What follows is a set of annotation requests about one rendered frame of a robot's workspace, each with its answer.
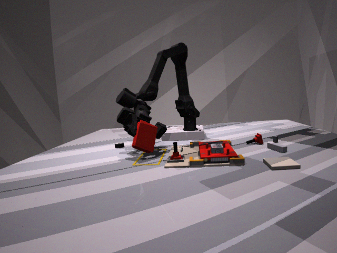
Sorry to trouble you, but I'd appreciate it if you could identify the cream flat slab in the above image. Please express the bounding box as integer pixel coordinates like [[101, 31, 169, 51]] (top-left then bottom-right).
[[263, 157, 301, 170]]

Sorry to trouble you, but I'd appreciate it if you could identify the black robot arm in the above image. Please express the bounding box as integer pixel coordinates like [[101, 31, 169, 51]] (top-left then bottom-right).
[[116, 43, 200, 131]]

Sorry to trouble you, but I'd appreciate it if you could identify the black short cylinder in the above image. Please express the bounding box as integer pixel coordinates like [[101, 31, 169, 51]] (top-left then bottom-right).
[[115, 142, 124, 149]]

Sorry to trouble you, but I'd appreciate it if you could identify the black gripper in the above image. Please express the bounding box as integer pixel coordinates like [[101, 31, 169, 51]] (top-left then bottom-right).
[[117, 106, 167, 139]]

